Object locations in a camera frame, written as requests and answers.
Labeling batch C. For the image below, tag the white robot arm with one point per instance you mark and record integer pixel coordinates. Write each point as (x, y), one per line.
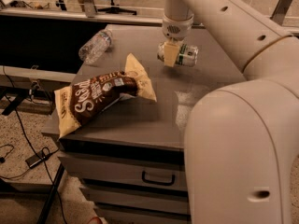
(241, 140)

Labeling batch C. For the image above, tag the grey drawer cabinet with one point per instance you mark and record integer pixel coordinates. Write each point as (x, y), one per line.
(109, 154)

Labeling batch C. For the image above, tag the clear plastic water bottle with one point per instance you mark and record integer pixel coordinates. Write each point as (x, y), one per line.
(91, 51)

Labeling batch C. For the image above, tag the black drawer handle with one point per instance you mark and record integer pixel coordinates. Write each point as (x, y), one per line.
(160, 180)

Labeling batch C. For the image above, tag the brown yellow snack bag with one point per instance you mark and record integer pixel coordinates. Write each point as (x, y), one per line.
(76, 105)

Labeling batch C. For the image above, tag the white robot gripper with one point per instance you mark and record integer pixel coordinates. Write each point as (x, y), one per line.
(176, 29)

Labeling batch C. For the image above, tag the black power adapter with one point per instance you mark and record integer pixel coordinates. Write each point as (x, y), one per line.
(34, 160)

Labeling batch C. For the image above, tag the white green 7up can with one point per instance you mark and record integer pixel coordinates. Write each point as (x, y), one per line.
(187, 55)

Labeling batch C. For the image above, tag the metal frame rail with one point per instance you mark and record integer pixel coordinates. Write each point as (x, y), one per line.
(73, 16)

